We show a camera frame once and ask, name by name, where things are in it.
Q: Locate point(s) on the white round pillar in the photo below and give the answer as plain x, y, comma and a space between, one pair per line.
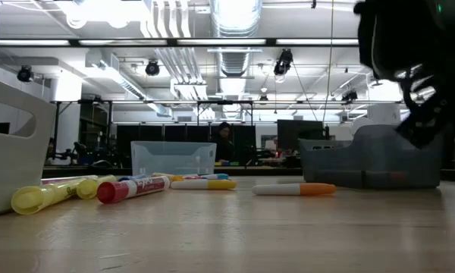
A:
383, 113

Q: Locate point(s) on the blue highlighter marker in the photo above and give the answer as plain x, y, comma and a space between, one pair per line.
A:
130, 177

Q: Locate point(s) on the black monitor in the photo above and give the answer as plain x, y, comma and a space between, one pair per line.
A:
299, 132

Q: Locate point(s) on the person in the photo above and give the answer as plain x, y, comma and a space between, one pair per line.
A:
51, 148
223, 146

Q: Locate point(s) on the clear plastic bin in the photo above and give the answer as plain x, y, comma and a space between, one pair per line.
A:
174, 159

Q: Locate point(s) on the silver ceiling air duct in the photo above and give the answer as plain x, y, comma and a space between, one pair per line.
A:
235, 19

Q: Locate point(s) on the dark grey plastic bin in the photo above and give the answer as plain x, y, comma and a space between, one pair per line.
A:
345, 167

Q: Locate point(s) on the black overhead light bar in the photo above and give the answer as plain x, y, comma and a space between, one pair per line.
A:
171, 42

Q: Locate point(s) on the red Expo whiteboard marker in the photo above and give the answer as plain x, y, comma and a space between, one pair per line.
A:
132, 189

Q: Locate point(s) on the small white marker orange cap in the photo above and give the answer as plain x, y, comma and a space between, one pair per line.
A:
288, 189

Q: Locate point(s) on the white plastic bin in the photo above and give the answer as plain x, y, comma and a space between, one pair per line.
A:
7, 163

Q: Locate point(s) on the black metal table rig frame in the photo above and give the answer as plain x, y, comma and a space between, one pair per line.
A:
258, 171

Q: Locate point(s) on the small white marker light-blue cap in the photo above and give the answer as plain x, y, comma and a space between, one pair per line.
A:
218, 176

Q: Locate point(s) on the black ceiling camera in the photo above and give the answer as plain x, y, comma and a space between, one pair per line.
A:
25, 74
349, 96
283, 62
152, 68

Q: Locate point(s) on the small white marker yellow cap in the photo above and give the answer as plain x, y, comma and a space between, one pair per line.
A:
201, 184

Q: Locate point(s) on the pink highlighter marker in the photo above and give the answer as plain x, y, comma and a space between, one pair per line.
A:
68, 179

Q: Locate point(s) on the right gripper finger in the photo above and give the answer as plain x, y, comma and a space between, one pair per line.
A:
436, 130
411, 132

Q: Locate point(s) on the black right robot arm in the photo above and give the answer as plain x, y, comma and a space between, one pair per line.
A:
402, 34

